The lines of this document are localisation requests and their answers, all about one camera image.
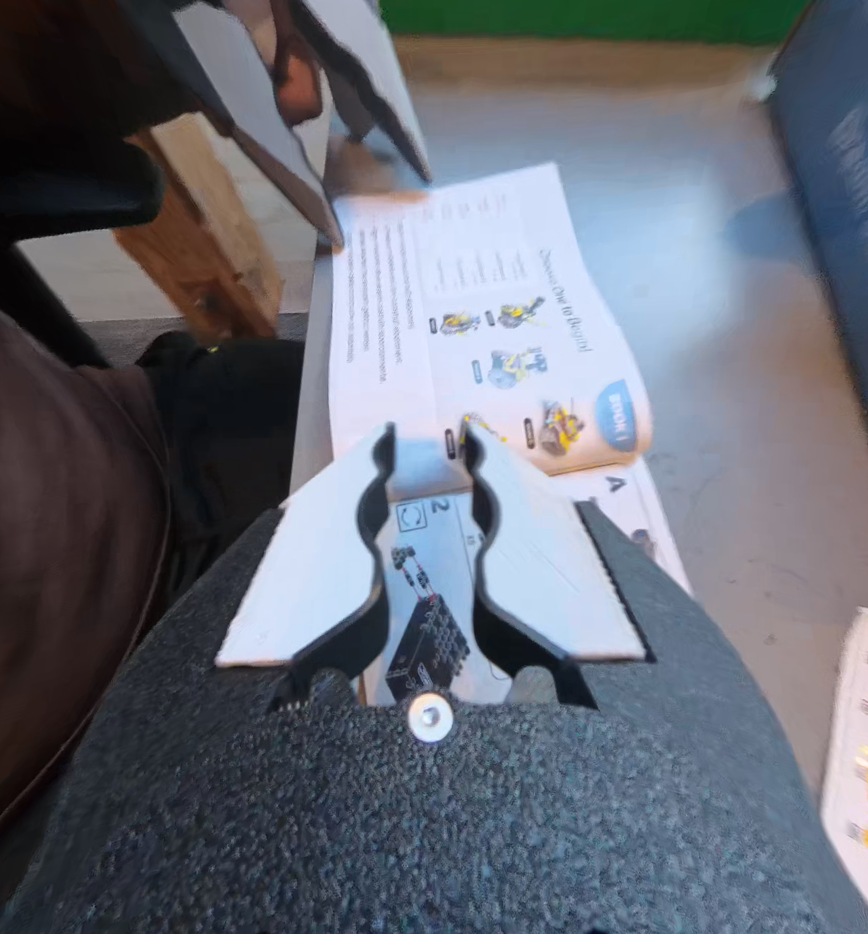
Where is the yellow grey sticker sheet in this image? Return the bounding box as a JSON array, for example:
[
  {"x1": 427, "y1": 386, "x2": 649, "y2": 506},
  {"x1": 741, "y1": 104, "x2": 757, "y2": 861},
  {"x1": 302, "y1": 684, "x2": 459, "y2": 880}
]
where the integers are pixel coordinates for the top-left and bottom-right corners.
[{"x1": 819, "y1": 606, "x2": 868, "y2": 931}]

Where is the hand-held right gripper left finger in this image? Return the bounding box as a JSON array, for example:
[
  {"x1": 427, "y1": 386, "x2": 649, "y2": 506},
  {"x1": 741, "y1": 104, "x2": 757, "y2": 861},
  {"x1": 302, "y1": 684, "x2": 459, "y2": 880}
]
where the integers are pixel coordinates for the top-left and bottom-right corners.
[{"x1": 215, "y1": 422, "x2": 398, "y2": 701}]

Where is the white instruction booklet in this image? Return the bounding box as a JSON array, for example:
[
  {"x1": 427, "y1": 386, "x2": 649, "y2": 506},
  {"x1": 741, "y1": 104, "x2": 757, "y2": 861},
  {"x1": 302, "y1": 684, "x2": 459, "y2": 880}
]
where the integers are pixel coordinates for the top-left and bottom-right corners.
[{"x1": 328, "y1": 162, "x2": 694, "y2": 705}]

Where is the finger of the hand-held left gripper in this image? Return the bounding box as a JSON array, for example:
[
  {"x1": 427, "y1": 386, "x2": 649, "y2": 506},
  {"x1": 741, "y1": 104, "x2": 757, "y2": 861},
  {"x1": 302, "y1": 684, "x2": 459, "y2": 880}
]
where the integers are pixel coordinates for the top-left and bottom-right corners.
[
  {"x1": 295, "y1": 0, "x2": 435, "y2": 185},
  {"x1": 171, "y1": 0, "x2": 345, "y2": 254}
]

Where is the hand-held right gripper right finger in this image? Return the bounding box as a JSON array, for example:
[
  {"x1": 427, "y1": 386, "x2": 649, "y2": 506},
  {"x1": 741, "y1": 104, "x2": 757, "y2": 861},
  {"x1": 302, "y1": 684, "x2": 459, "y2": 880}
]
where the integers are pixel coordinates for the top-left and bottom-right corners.
[{"x1": 461, "y1": 423, "x2": 648, "y2": 687}]

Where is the black chair frame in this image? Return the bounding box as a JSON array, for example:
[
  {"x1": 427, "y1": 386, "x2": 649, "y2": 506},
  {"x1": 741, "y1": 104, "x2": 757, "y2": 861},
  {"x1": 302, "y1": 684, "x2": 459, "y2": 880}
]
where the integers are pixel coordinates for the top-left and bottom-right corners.
[{"x1": 0, "y1": 139, "x2": 166, "y2": 369}]

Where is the brown wooden furniture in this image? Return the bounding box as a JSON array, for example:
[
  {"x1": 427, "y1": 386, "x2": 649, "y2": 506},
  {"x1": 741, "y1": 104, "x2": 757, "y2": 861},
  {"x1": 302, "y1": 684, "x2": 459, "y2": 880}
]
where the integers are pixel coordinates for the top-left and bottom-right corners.
[{"x1": 113, "y1": 113, "x2": 283, "y2": 340}]

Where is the blue cardboard kit box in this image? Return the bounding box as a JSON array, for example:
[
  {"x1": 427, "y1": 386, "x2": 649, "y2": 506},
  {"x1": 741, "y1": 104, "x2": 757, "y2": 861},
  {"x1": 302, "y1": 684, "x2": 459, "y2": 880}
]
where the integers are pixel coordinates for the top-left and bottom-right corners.
[{"x1": 766, "y1": 0, "x2": 868, "y2": 512}]

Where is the green bin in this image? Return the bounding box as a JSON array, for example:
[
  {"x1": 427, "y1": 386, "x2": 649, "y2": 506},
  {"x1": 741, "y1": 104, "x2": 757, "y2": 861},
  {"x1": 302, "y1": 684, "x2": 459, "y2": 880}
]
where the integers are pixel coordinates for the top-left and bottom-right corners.
[{"x1": 379, "y1": 0, "x2": 814, "y2": 46}]

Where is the person's left forearm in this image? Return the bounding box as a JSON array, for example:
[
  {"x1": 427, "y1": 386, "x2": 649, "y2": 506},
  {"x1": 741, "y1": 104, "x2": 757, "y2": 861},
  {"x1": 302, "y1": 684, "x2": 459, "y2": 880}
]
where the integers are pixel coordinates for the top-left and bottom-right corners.
[{"x1": 0, "y1": 0, "x2": 209, "y2": 147}]

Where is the black cloth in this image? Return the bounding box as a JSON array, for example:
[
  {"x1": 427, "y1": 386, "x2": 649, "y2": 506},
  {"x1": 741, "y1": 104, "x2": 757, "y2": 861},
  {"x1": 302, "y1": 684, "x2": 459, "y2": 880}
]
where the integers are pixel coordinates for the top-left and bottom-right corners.
[{"x1": 138, "y1": 332, "x2": 307, "y2": 585}]

